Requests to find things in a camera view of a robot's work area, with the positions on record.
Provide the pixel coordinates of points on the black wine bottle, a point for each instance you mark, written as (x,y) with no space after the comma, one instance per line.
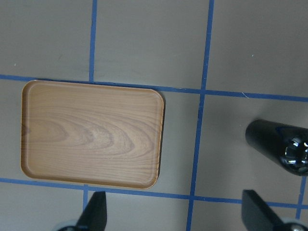
(285,145)

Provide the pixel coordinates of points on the wooden tray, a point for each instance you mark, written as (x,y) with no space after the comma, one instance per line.
(91,134)

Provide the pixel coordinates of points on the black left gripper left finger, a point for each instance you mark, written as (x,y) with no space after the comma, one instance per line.
(93,217)

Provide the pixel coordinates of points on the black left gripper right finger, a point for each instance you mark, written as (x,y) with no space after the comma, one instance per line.
(256,214)

